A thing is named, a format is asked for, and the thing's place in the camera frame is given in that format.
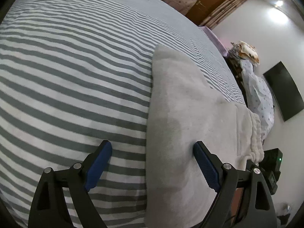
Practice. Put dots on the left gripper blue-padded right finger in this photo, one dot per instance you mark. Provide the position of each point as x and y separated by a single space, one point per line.
242 197

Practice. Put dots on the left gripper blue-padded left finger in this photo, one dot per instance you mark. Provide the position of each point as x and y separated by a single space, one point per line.
49 208

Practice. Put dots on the light grey fleece pants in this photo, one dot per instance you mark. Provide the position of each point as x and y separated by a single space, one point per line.
184 109

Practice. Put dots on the black device with green light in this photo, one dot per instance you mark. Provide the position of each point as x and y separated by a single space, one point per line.
270 166

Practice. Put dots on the white dotted blue cloth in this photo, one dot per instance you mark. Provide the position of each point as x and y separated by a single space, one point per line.
259 97

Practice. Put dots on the floral pillow on pile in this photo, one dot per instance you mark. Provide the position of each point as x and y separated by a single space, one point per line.
246 51

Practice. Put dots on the grey white striped bed sheet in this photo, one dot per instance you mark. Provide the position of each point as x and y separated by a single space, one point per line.
77 72

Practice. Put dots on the folded lilac cloth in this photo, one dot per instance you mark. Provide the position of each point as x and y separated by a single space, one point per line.
215 40

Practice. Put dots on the brown wooden door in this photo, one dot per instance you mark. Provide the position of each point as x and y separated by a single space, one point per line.
201 10

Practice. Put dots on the black wall television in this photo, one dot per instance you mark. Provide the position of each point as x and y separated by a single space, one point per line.
285 91

